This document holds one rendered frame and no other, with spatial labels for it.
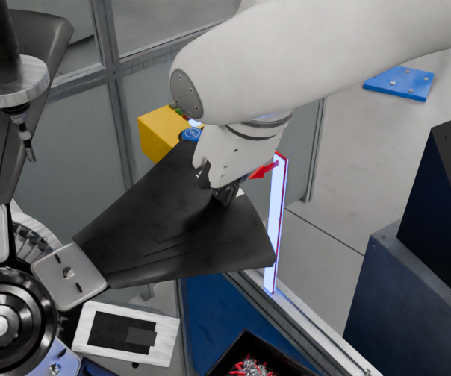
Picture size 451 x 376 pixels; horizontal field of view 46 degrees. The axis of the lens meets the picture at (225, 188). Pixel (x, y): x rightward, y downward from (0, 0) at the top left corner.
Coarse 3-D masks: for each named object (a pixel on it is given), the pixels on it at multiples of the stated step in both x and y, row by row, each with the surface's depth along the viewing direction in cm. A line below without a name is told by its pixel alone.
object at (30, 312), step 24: (0, 264) 61; (24, 264) 66; (0, 288) 55; (24, 288) 56; (0, 312) 55; (24, 312) 56; (48, 312) 57; (24, 336) 56; (48, 336) 56; (0, 360) 55; (24, 360) 56
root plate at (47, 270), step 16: (48, 256) 66; (64, 256) 67; (80, 256) 67; (32, 272) 65; (48, 272) 65; (80, 272) 65; (96, 272) 65; (48, 288) 63; (64, 288) 63; (96, 288) 63; (64, 304) 61
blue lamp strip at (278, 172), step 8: (280, 160) 80; (280, 168) 81; (280, 176) 82; (272, 184) 84; (280, 184) 82; (272, 192) 85; (280, 192) 84; (272, 200) 86; (280, 200) 85; (272, 208) 87; (272, 216) 89; (272, 224) 90; (272, 232) 91; (272, 240) 92; (272, 272) 97; (264, 280) 101; (272, 280) 98; (272, 288) 100
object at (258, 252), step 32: (160, 160) 76; (192, 160) 77; (128, 192) 73; (160, 192) 73; (192, 192) 73; (96, 224) 70; (128, 224) 69; (160, 224) 69; (192, 224) 70; (224, 224) 71; (256, 224) 73; (96, 256) 66; (128, 256) 66; (160, 256) 66; (192, 256) 67; (224, 256) 69; (256, 256) 70
